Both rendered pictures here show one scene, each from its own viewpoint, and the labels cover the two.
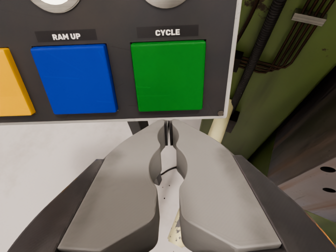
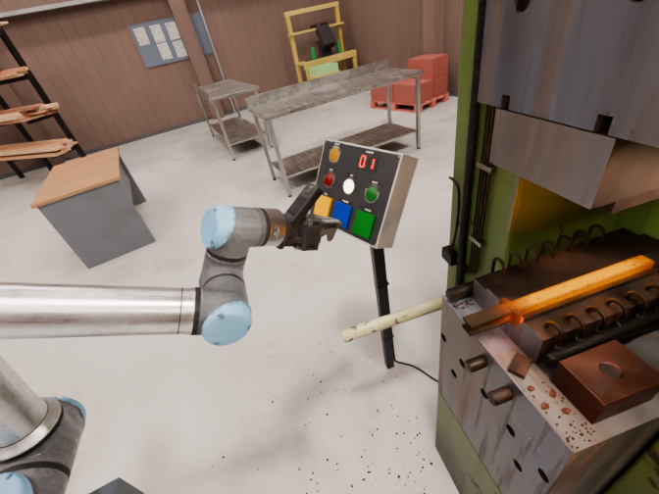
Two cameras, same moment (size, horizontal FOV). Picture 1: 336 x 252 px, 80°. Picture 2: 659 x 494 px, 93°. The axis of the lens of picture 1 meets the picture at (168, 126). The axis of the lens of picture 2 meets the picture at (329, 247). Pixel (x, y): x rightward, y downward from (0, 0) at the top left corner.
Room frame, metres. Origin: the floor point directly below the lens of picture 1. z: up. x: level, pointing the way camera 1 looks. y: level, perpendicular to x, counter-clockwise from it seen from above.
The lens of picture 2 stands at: (-0.41, -0.59, 1.53)
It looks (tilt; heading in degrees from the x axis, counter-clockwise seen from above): 36 degrees down; 54
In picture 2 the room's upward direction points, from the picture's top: 13 degrees counter-clockwise
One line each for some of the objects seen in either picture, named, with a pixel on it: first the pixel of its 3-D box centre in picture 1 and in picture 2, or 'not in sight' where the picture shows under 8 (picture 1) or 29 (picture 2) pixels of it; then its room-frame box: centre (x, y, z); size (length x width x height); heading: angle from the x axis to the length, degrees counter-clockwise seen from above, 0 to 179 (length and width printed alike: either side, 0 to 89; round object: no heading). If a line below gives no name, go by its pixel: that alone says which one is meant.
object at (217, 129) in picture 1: (205, 162); (399, 317); (0.18, -0.10, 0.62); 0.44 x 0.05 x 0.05; 152
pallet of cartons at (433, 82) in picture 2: not in sight; (407, 82); (4.62, 3.08, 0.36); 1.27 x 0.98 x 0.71; 73
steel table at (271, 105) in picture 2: not in sight; (340, 124); (2.16, 2.25, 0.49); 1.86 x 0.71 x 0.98; 162
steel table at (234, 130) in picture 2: not in sight; (229, 112); (2.10, 4.95, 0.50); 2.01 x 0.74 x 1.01; 74
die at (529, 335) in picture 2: not in sight; (585, 284); (0.28, -0.54, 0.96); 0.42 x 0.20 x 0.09; 152
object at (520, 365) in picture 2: not in sight; (520, 365); (0.03, -0.52, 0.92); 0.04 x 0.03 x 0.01; 4
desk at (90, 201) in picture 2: not in sight; (103, 201); (-0.32, 3.48, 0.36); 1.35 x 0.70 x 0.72; 78
